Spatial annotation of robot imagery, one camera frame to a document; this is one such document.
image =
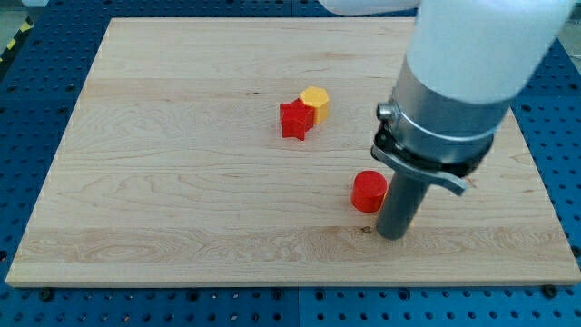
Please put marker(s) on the silver tool flange with clamp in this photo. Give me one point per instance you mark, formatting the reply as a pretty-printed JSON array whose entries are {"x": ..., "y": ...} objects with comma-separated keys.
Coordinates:
[{"x": 433, "y": 138}]

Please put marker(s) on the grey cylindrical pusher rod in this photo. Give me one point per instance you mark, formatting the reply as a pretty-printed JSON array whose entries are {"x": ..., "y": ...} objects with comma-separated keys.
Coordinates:
[{"x": 402, "y": 201}]

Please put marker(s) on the red cylinder block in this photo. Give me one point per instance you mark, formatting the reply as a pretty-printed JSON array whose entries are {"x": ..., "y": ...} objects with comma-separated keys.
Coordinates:
[{"x": 368, "y": 191}]

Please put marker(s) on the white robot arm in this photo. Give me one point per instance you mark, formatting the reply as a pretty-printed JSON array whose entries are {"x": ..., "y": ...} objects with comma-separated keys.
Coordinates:
[{"x": 466, "y": 62}]

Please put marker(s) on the red star block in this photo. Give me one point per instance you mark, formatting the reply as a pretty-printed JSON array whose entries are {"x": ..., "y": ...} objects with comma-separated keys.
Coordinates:
[{"x": 296, "y": 119}]

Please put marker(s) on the yellow hexagon block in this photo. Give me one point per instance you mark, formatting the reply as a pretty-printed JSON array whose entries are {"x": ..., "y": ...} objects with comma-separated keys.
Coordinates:
[{"x": 317, "y": 98}]

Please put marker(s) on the wooden board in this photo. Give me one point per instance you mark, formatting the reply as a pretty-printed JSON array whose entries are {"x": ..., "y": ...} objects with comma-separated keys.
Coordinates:
[{"x": 172, "y": 171}]

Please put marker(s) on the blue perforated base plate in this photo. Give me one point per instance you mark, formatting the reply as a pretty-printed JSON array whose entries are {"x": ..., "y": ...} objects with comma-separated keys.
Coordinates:
[{"x": 41, "y": 78}]

